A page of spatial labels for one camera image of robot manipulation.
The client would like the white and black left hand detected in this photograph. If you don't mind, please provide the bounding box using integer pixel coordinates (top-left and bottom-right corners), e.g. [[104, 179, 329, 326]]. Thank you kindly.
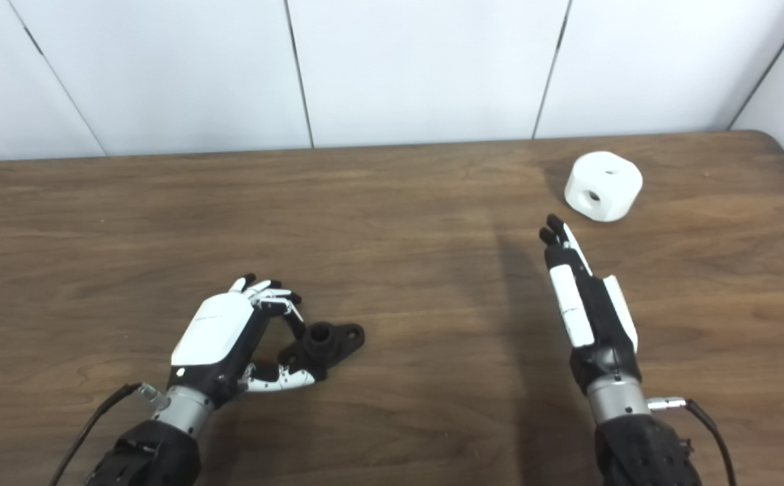
[[171, 273, 318, 409]]

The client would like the white and black right hand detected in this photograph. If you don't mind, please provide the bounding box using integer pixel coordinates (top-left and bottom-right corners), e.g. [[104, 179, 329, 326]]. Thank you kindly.
[[539, 214, 640, 396]]

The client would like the black flanged holder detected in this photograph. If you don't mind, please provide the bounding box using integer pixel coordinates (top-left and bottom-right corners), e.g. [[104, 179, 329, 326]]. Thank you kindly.
[[277, 322, 366, 382]]

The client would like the round white piece with holes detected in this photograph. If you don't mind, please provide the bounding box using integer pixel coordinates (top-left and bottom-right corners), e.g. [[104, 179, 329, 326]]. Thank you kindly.
[[564, 151, 644, 223]]

